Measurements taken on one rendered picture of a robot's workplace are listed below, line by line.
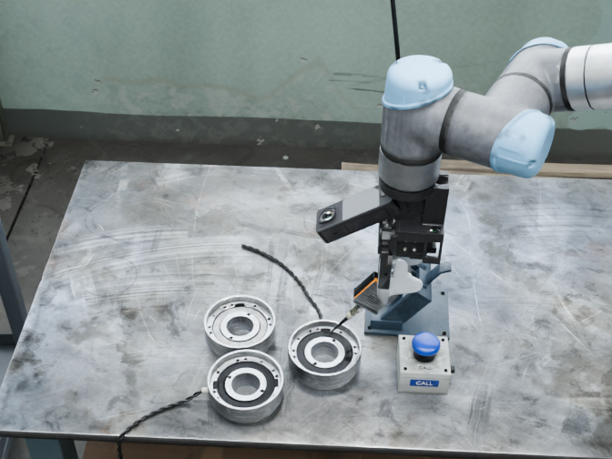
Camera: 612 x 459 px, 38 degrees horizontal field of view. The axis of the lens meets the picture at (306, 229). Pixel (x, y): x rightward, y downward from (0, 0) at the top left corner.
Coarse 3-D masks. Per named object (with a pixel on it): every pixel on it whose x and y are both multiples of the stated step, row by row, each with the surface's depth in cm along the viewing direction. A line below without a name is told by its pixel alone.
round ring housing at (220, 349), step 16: (224, 304) 136; (240, 304) 136; (256, 304) 136; (208, 320) 133; (224, 320) 133; (240, 320) 135; (256, 320) 133; (272, 320) 133; (208, 336) 130; (224, 336) 131; (240, 336) 131; (272, 336) 131; (224, 352) 129
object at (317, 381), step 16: (320, 320) 132; (304, 336) 131; (352, 336) 131; (288, 352) 128; (304, 352) 129; (320, 352) 132; (336, 352) 131; (304, 368) 125; (352, 368) 126; (320, 384) 126; (336, 384) 126
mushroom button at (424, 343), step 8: (416, 336) 126; (424, 336) 125; (432, 336) 126; (416, 344) 125; (424, 344) 124; (432, 344) 124; (440, 344) 125; (416, 352) 125; (424, 352) 124; (432, 352) 124
